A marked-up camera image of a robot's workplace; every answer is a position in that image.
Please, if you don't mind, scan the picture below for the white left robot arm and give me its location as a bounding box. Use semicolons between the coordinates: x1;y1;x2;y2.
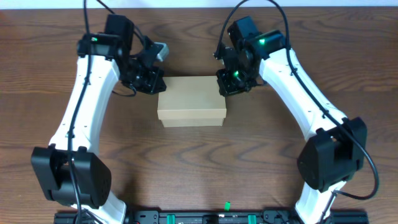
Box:
30;13;169;223

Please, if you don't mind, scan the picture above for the green clip on rail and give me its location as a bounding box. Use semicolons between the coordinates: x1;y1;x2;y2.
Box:
224;202;231;212

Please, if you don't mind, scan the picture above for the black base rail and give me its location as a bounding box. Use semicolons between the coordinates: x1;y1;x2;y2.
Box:
53;210;369;224

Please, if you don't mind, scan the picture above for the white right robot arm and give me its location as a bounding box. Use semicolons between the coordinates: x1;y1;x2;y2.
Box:
215;16;368;223

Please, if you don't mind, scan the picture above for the brown cardboard box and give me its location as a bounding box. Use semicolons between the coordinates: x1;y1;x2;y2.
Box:
157;76;226;128

